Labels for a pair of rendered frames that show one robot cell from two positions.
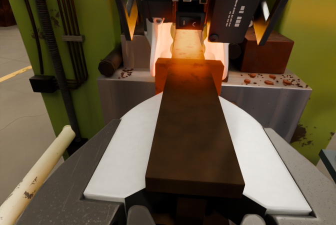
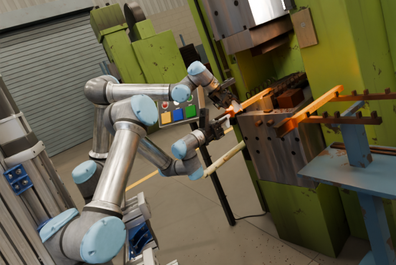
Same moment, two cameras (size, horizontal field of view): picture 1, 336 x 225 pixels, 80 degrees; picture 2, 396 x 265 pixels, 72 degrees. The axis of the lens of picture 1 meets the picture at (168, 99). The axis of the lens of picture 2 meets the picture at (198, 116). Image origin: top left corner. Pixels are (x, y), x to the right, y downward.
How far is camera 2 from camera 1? 129 cm
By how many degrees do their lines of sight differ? 49
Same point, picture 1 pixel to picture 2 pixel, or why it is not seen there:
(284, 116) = not seen: hidden behind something
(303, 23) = (317, 82)
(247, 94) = (274, 116)
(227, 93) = (269, 116)
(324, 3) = (320, 73)
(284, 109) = not seen: hidden behind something
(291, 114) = not seen: hidden behind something
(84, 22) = (241, 96)
